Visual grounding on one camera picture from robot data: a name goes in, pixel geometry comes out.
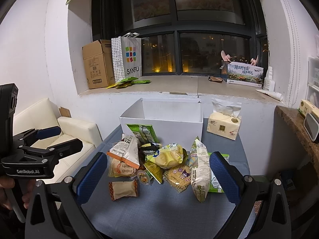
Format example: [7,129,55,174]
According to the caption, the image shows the printed landscape tissue box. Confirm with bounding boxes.
[221,62,264,88]

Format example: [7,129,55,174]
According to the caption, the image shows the clear plastic drawer unit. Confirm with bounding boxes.
[306,57,319,107]

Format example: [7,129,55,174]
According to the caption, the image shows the yellow box on side table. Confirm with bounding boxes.
[298,99,317,118]

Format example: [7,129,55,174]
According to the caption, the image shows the white SANFU shopping bag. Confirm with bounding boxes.
[111,32,142,83]

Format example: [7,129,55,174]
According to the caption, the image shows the jelly cup with cartoon lid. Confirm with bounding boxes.
[131,169,153,185]

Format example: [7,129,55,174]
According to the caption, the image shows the white spray bottle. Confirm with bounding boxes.
[263,66,275,92]

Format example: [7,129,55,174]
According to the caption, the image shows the olive green triangular packet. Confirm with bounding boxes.
[144,161,163,184]

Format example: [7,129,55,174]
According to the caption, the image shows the clear waffle cracker pack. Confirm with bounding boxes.
[163,164,191,193]

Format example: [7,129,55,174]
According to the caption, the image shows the yellow bread snack bag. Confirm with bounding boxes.
[146,143,184,169]

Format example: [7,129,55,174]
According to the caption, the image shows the tall pale rice cracker bag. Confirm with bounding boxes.
[189,137,211,203]

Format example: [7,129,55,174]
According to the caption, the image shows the orange white cracker bag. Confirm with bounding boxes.
[106,134,140,169]

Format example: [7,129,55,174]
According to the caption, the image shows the green wafer snack pack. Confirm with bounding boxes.
[127,123,159,146]

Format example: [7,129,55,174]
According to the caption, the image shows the white open storage box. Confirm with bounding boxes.
[119,98,203,151]

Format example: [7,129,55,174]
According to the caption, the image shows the round crackers clear bag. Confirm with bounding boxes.
[108,157,137,177]

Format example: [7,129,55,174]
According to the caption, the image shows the brown small cake packet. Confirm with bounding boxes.
[109,180,138,201]

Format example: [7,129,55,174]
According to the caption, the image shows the black yellow snack packet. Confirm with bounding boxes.
[139,142,162,162]

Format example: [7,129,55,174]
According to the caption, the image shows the brown wrapper on sill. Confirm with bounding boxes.
[208,76,223,83]

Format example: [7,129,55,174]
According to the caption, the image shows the white small device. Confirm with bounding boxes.
[303,113,319,143]

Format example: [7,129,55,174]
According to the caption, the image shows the yellow tissue pack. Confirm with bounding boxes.
[207,98,242,141]

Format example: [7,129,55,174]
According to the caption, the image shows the person's left hand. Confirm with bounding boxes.
[0,176,37,211]

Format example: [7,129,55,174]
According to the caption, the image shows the brown cardboard box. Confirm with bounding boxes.
[82,39,115,89]

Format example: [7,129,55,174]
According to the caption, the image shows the rolled white paper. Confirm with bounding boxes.
[256,89,283,101]

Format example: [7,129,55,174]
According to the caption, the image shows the green snack packets on sill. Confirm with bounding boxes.
[106,77,151,89]

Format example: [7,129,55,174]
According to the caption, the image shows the cream sofa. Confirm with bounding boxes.
[13,98,102,184]

